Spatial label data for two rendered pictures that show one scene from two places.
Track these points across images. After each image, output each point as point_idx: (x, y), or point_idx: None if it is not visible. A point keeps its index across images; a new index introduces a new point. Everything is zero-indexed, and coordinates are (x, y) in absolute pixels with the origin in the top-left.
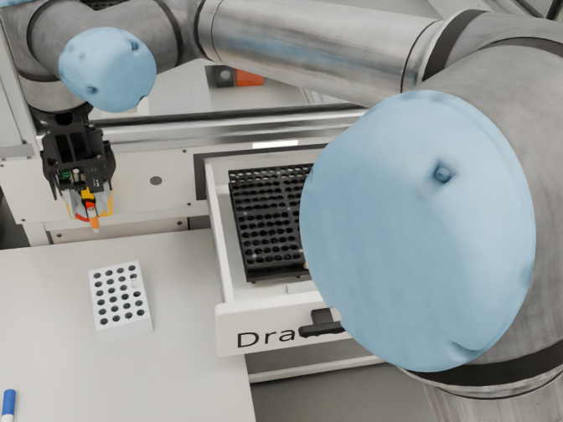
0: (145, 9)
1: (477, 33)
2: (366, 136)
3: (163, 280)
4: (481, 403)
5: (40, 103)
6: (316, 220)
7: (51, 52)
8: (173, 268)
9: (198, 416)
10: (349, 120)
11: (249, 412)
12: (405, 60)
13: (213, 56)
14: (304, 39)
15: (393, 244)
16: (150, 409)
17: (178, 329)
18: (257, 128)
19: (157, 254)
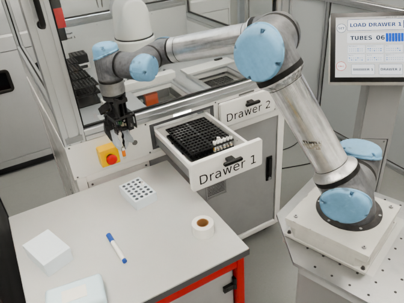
0: (148, 48)
1: (256, 20)
2: (246, 31)
3: (151, 184)
4: (287, 87)
5: (111, 94)
6: (239, 56)
7: (125, 66)
8: (153, 178)
9: (192, 219)
10: (210, 95)
11: (213, 211)
12: (240, 33)
13: (172, 59)
14: (207, 39)
15: (258, 49)
16: (171, 223)
17: (168, 196)
18: (174, 106)
19: (143, 176)
